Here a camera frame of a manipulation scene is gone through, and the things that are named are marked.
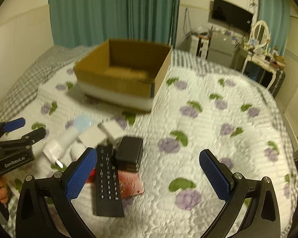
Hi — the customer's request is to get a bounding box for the floral white quilt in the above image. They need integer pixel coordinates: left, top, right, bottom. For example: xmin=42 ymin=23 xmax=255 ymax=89
xmin=8 ymin=62 xmax=298 ymax=237

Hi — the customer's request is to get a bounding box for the white oval vanity mirror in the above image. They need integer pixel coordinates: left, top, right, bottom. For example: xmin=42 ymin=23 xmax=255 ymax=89
xmin=249 ymin=20 xmax=271 ymax=48

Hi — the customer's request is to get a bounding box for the teal curtain at right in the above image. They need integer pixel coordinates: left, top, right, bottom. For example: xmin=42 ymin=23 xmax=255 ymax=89
xmin=258 ymin=0 xmax=290 ymax=55

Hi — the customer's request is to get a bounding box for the white bottle red label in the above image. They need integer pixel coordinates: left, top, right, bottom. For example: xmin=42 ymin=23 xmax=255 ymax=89
xmin=70 ymin=142 xmax=96 ymax=184

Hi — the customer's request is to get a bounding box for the small grey fridge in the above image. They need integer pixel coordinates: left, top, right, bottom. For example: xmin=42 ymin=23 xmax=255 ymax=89
xmin=207 ymin=31 xmax=238 ymax=68

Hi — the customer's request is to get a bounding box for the white suitcase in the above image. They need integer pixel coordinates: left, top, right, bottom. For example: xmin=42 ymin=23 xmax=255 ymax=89
xmin=189 ymin=35 xmax=209 ymax=60

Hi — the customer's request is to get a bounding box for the black remote control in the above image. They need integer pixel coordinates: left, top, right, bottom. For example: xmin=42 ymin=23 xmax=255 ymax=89
xmin=95 ymin=145 xmax=124 ymax=218

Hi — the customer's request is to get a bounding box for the person's hand on handle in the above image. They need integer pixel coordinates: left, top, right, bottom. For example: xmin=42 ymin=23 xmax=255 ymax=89
xmin=0 ymin=175 xmax=9 ymax=204

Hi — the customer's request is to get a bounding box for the teal curtain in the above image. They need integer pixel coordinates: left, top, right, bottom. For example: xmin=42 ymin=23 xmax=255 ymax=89
xmin=48 ymin=0 xmax=180 ymax=48
xmin=258 ymin=0 xmax=290 ymax=55

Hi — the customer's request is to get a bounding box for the pink glitter case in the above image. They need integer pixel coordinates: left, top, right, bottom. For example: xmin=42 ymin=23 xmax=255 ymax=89
xmin=118 ymin=170 xmax=144 ymax=198

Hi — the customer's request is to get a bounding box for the wall mounted black television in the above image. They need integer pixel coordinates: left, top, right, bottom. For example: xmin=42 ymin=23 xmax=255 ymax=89
xmin=212 ymin=0 xmax=253 ymax=33

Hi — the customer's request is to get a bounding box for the white louvred wardrobe door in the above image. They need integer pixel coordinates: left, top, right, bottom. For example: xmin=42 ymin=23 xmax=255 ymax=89
xmin=276 ymin=16 xmax=298 ymax=145

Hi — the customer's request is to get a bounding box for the brown cardboard box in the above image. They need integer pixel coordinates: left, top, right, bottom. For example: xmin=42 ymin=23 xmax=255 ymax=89
xmin=74 ymin=39 xmax=172 ymax=112

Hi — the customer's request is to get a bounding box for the black cube charger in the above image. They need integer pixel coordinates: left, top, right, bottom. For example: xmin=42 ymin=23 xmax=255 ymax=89
xmin=115 ymin=136 xmax=143 ymax=173

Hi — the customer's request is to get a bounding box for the light blue earbuds case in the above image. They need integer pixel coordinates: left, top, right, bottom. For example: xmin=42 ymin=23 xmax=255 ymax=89
xmin=73 ymin=115 xmax=94 ymax=133

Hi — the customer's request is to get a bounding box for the grey checked bed sheet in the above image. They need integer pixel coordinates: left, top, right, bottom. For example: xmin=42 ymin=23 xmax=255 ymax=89
xmin=0 ymin=45 xmax=287 ymax=135

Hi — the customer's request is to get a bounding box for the white square charger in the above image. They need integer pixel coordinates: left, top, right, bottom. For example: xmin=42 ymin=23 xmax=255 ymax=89
xmin=78 ymin=125 xmax=107 ymax=148

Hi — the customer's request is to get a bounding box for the white dressing table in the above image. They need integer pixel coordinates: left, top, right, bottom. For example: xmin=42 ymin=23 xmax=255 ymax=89
xmin=235 ymin=46 xmax=286 ymax=94

